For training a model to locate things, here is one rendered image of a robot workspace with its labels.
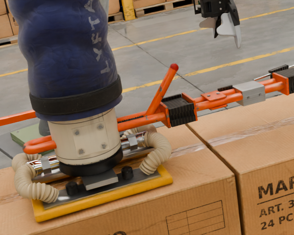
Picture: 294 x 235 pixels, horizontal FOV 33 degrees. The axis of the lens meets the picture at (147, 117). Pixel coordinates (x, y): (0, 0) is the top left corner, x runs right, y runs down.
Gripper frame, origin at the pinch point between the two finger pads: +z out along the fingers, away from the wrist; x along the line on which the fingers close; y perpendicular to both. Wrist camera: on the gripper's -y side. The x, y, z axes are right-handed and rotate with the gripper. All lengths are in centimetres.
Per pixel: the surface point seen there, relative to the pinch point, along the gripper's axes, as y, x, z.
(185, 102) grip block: 14.9, 1.7, 12.7
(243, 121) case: -5.6, -8.3, 27.4
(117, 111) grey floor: -14, -295, 122
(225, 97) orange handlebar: 4.2, 3.4, 13.3
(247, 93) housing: -2.3, 3.3, 14.0
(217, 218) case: 16.0, 18.8, 38.6
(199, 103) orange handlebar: 11.3, 2.8, 13.4
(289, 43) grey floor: -230, -369, 122
